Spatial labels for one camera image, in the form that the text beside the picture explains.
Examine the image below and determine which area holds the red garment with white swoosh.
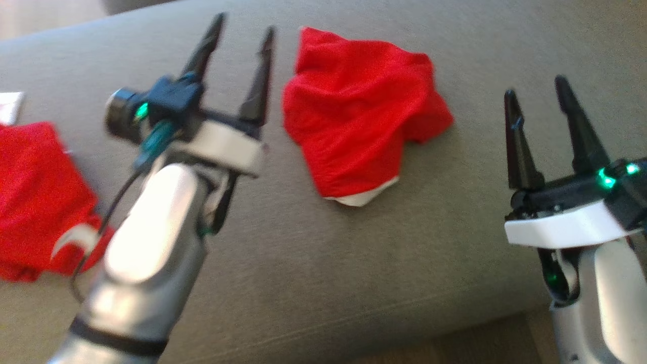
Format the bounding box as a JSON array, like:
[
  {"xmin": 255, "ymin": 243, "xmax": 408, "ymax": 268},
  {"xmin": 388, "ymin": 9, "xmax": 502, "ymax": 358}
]
[{"xmin": 0, "ymin": 121, "xmax": 114, "ymax": 282}]

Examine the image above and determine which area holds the red basketball jersey white lining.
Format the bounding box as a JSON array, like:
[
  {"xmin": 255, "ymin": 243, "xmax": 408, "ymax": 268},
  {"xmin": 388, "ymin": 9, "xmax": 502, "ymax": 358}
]
[{"xmin": 282, "ymin": 26, "xmax": 454, "ymax": 208}]

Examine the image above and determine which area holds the small white flat item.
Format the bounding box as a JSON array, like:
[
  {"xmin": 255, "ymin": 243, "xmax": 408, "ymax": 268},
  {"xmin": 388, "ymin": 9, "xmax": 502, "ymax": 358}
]
[{"xmin": 0, "ymin": 92, "xmax": 25, "ymax": 125}]

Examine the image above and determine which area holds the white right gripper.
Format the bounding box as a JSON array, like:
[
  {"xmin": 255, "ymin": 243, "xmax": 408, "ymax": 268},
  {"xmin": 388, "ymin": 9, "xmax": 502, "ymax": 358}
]
[{"xmin": 504, "ymin": 76, "xmax": 641, "ymax": 248}]

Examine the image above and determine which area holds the grey sofa seat cushion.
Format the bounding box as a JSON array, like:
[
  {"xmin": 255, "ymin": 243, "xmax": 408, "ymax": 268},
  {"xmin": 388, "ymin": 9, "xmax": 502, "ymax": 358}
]
[{"xmin": 0, "ymin": 0, "xmax": 647, "ymax": 364}]

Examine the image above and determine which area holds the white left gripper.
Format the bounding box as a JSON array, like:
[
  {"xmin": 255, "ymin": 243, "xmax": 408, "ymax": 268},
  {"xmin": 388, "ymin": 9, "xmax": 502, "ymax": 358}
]
[{"xmin": 174, "ymin": 13, "xmax": 276, "ymax": 177}]

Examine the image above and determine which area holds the black cable teal plug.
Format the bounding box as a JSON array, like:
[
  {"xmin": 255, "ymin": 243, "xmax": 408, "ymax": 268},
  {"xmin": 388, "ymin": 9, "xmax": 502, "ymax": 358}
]
[{"xmin": 68, "ymin": 121, "xmax": 177, "ymax": 304}]

